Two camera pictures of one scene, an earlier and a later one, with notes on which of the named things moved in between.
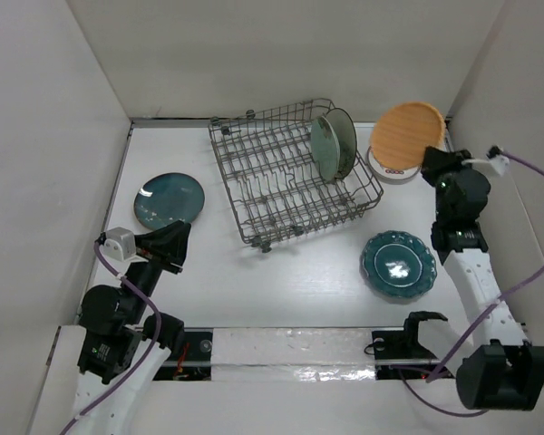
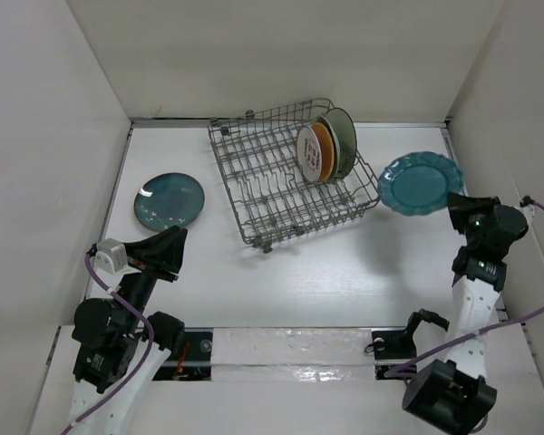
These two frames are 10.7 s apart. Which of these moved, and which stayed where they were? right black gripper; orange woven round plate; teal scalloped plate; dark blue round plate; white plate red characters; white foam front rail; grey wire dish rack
Moved: white plate red characters; right black gripper; teal scalloped plate; orange woven round plate
Stayed: white foam front rail; grey wire dish rack; dark blue round plate
